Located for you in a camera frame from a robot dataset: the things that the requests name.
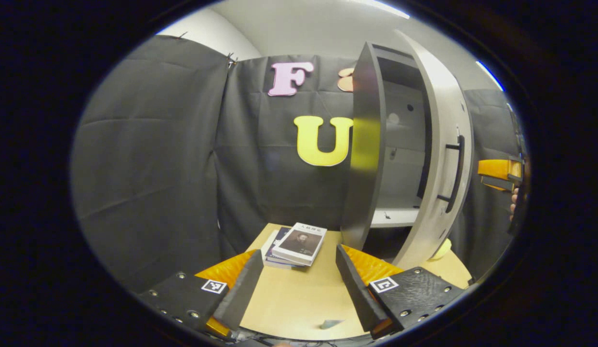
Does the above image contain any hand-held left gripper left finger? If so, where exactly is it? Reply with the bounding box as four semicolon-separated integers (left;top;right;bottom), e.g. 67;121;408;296
137;249;265;340

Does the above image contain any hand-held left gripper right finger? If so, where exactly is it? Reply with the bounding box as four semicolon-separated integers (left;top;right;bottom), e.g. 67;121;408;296
336;244;465;339

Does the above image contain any black cabinet door handle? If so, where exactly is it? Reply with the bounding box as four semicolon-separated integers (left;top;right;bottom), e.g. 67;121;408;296
436;135;466;214

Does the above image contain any grey cabinet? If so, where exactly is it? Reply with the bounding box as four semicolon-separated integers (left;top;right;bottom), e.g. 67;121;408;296
341;42;432;256

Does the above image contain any blue book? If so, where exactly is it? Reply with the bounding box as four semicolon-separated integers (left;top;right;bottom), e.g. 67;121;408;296
264;227;304;268

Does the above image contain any white book with dark cover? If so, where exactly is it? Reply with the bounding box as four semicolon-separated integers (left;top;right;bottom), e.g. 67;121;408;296
271;222;327;267

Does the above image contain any yellow round sponge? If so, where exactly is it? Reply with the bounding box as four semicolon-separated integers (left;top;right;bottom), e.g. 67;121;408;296
429;239;452;261

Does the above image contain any black backdrop cloth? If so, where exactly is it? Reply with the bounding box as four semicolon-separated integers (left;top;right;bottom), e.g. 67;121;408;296
70;35;523;294

